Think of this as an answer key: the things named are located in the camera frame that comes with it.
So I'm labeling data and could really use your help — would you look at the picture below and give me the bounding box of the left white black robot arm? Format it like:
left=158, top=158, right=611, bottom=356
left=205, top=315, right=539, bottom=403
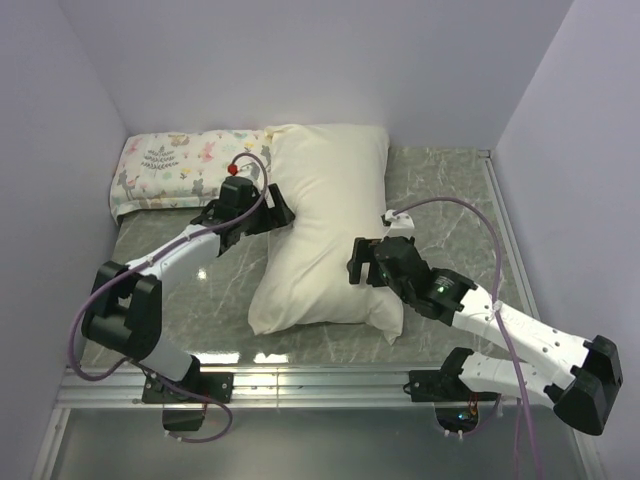
left=75, top=176, right=295, bottom=402

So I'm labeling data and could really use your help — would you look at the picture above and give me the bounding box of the aluminium front rail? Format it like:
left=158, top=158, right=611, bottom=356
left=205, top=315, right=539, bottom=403
left=54, top=364, right=417, bottom=409

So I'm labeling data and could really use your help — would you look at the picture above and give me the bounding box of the aluminium rail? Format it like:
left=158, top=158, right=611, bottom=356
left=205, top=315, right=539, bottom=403
left=478, top=150, right=541, bottom=320
left=54, top=364, right=417, bottom=409

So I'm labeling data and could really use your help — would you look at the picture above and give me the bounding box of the aluminium right side rail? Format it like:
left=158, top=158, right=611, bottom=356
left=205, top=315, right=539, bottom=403
left=478, top=150, right=541, bottom=320

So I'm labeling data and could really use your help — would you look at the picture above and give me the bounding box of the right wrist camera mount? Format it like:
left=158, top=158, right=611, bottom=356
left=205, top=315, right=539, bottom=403
left=382, top=210, right=415, bottom=238

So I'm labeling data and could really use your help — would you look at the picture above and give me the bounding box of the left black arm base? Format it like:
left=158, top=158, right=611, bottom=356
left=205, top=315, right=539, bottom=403
left=141, top=372, right=234, bottom=444

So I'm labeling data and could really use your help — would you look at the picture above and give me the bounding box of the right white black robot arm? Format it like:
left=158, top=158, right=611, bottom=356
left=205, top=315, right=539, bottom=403
left=347, top=237, right=623, bottom=436

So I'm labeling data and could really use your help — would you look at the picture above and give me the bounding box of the animal print patterned pillow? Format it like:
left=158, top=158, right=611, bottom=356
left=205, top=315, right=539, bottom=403
left=109, top=130, right=271, bottom=220

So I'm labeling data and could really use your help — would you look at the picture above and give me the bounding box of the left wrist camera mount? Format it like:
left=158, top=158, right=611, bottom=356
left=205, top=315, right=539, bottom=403
left=227, top=161, right=253, bottom=177

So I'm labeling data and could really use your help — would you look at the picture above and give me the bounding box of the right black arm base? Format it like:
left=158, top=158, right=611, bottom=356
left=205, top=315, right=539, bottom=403
left=402, top=370, right=501, bottom=439

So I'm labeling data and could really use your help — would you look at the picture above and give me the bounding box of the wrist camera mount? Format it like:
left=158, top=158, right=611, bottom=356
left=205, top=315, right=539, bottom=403
left=227, top=161, right=253, bottom=177
left=382, top=210, right=415, bottom=238

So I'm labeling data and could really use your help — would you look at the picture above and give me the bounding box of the cream pillowcase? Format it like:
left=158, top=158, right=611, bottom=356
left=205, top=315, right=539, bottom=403
left=248, top=124, right=404, bottom=343

